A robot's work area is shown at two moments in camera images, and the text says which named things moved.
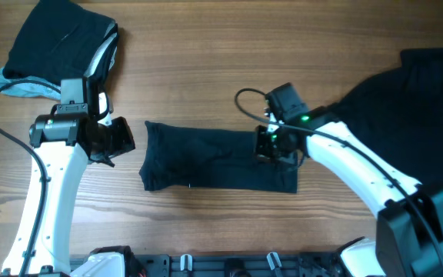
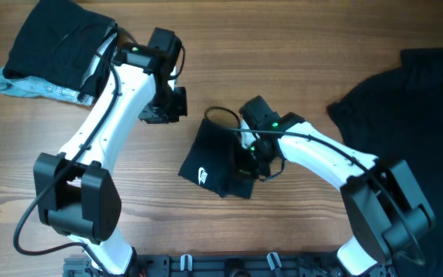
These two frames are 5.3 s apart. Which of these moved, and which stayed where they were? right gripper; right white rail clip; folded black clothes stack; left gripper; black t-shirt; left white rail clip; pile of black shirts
Moved: black t-shirt; left gripper; right gripper
Stayed: pile of black shirts; folded black clothes stack; right white rail clip; left white rail clip
